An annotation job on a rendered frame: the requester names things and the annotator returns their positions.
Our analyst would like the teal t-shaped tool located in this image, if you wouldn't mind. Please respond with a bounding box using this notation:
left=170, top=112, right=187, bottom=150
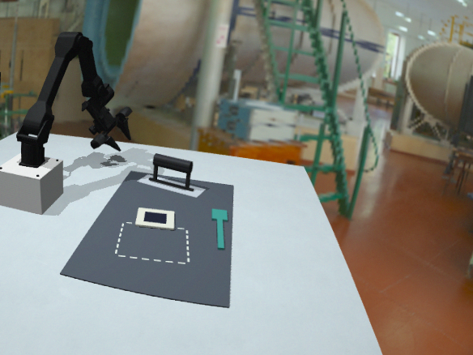
left=211, top=209, right=228, bottom=250

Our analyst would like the white square tile with dark blue center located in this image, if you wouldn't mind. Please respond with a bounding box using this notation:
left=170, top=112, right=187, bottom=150
left=135, top=207, right=174, bottom=230

